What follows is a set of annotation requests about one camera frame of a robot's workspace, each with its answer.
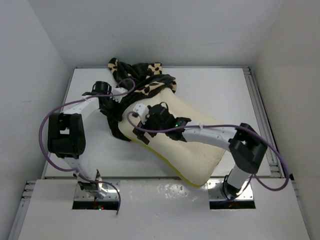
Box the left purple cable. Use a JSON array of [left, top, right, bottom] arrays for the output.
[[39, 77, 136, 216]]

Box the metal base plate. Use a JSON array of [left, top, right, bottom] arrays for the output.
[[74, 179, 120, 202], [207, 178, 254, 202]]

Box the black floral pillowcase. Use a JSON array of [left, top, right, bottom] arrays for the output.
[[107, 57, 177, 141]]

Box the white front cover board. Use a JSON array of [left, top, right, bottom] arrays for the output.
[[19, 179, 309, 240]]

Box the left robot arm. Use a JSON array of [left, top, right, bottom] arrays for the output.
[[47, 81, 127, 198]]

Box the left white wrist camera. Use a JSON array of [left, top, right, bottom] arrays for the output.
[[110, 87, 128, 103]]

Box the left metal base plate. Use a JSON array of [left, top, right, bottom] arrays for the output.
[[74, 179, 120, 202]]

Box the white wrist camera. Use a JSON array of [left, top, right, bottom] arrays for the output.
[[132, 103, 149, 125], [110, 87, 128, 103]]

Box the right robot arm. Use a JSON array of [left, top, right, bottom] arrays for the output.
[[131, 102, 267, 200]]

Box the cream yellow pillow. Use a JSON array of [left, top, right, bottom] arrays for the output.
[[118, 88, 225, 187]]

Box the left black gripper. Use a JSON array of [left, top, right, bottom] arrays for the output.
[[100, 94, 125, 121]]

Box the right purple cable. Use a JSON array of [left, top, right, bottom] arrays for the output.
[[126, 110, 290, 192]]

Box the purple cable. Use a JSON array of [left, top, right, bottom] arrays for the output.
[[39, 77, 136, 216], [126, 110, 290, 192]]

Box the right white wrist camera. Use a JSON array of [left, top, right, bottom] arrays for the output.
[[132, 103, 149, 125]]

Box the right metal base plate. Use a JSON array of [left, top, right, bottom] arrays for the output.
[[207, 178, 254, 202]]

